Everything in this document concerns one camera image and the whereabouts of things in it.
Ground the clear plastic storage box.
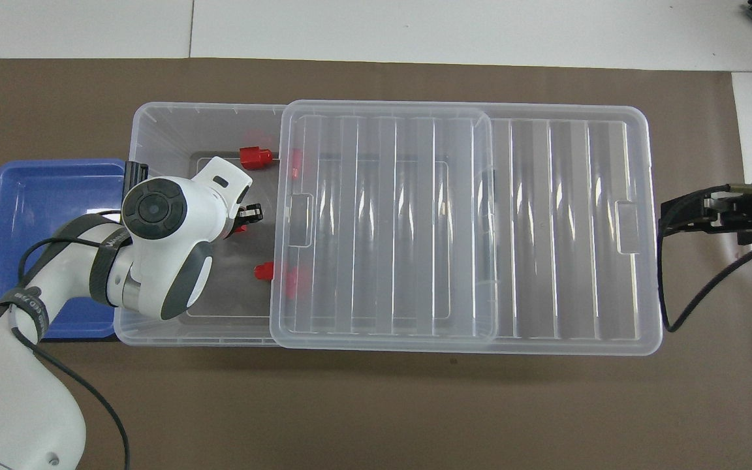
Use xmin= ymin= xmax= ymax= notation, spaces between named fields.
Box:
xmin=114 ymin=101 xmax=500 ymax=348

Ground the clear plastic box lid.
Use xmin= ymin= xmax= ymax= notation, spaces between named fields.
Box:
xmin=270 ymin=99 xmax=666 ymax=358

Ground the blue plastic tray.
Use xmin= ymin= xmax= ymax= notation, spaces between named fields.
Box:
xmin=0 ymin=158 xmax=130 ymax=341

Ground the black cable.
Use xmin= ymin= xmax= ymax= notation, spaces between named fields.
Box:
xmin=656 ymin=215 xmax=752 ymax=334
xmin=17 ymin=161 xmax=150 ymax=470

